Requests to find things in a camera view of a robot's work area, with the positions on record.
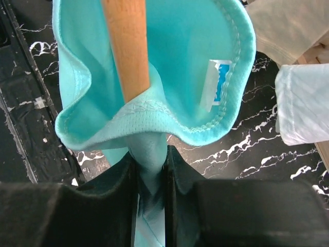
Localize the wooden hanger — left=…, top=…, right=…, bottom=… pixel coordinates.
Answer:
left=102, top=0, right=150, bottom=102

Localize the wooden clothes rack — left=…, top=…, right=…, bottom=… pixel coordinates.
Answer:
left=297, top=41, right=329, bottom=173

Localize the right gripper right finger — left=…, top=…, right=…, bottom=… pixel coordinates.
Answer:
left=163, top=146, right=328, bottom=246

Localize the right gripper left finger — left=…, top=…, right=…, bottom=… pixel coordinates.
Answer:
left=1, top=154, right=137, bottom=246

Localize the teal t shirt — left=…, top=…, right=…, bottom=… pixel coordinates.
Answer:
left=52, top=1, right=255, bottom=246

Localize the white printed t shirt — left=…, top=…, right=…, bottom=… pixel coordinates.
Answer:
left=275, top=64, right=328, bottom=146

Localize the beige t shirt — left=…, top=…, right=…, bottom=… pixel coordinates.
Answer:
left=246, top=0, right=328, bottom=65

